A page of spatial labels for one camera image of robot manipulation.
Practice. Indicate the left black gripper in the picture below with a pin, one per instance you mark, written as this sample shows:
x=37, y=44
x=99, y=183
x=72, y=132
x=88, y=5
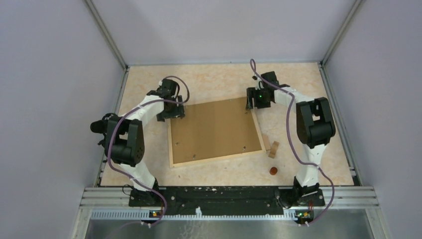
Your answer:
x=177, y=112

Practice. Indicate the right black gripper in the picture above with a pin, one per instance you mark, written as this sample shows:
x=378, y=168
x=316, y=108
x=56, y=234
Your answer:
x=252, y=93

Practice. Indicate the brown frame backing board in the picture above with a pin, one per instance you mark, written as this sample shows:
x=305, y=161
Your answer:
x=214, y=128

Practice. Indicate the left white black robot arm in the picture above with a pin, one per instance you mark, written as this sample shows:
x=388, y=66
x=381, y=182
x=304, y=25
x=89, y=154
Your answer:
x=124, y=142

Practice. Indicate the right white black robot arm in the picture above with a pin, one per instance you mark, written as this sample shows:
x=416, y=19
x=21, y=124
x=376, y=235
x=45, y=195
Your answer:
x=314, y=126

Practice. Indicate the light wooden block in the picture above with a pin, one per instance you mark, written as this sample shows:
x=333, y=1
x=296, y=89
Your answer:
x=266, y=142

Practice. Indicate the darker wooden block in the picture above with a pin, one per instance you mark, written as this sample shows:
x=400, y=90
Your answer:
x=273, y=149

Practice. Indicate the small brown round disc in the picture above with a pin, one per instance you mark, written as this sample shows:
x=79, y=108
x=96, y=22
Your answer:
x=273, y=171

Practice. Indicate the black microphone on stand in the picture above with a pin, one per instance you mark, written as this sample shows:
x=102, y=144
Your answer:
x=100, y=127

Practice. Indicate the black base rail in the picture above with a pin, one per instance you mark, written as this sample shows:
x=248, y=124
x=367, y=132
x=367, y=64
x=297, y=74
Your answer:
x=226, y=201

